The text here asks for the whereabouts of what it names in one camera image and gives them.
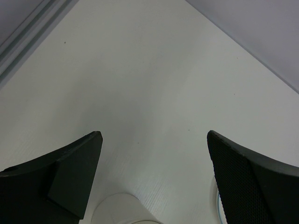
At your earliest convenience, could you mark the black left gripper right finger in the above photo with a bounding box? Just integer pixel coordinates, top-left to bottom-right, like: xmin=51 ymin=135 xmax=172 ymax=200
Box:
xmin=207 ymin=130 xmax=299 ymax=224

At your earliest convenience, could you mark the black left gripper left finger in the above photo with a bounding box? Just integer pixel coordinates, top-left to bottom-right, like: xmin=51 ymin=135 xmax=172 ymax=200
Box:
xmin=0 ymin=131 xmax=103 ymax=224

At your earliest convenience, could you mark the white cylindrical lunch container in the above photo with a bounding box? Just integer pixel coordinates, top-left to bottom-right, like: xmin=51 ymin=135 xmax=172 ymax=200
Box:
xmin=91 ymin=193 xmax=161 ymax=224

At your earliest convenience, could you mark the blue rimmed white plate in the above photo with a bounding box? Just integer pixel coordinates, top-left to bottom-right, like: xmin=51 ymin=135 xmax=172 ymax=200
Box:
xmin=216 ymin=191 xmax=224 ymax=224

